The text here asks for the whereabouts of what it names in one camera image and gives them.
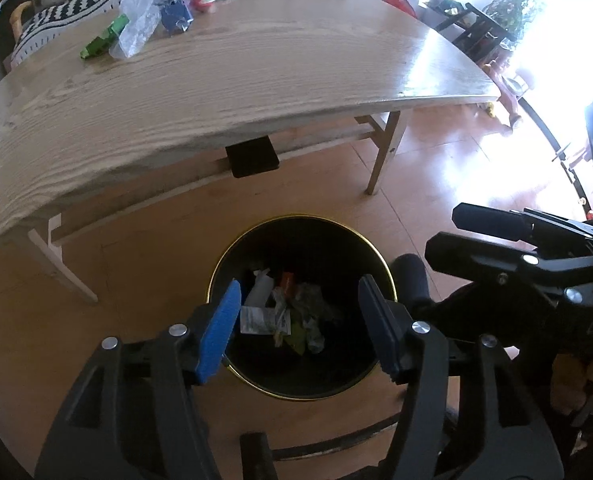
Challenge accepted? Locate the black wooden chair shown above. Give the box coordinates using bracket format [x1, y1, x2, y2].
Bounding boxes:
[429, 0, 515, 61]

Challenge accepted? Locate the person's right hand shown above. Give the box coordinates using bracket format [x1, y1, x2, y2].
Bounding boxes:
[551, 355, 593, 418]

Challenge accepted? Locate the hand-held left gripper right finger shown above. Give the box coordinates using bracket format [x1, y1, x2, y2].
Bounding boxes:
[357, 275, 565, 480]

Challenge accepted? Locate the blue white crumpled wrapper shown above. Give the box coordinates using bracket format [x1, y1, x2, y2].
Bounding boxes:
[160, 0, 194, 35]

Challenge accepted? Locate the black block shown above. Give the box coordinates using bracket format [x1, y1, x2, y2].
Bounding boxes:
[225, 136, 280, 179]

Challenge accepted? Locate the green snack bag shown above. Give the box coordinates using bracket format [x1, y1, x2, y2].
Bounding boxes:
[282, 322, 310, 356]

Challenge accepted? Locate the potted green plant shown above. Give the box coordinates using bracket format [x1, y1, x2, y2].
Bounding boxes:
[484, 0, 547, 48]

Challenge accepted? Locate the black white striped blanket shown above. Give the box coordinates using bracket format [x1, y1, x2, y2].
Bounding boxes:
[11, 0, 362, 61]

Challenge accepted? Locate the green wrapper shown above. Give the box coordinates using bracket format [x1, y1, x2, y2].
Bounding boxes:
[80, 14, 130, 60]

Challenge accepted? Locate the white tissue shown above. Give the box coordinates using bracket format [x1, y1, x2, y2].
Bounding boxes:
[246, 269, 272, 307]

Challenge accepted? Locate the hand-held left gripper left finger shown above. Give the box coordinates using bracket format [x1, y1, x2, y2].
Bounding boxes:
[36, 280, 242, 480]

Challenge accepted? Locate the black gold-rimmed trash bin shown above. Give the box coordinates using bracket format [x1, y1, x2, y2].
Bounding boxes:
[206, 215, 398, 402]

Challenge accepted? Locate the grey green medicine box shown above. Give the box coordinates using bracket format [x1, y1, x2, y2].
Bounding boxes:
[240, 306, 291, 336]

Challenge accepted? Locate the silver blister pack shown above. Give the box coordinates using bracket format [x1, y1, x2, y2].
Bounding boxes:
[307, 320, 327, 354]

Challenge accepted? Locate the wooden sofa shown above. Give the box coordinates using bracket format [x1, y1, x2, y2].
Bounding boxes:
[6, 0, 362, 63]

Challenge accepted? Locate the clear plastic bag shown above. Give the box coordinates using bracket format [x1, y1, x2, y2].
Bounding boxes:
[109, 0, 161, 60]

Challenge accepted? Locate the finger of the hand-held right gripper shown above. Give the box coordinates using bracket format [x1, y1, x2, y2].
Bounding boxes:
[451, 203, 593, 256]
[425, 232, 593, 307]

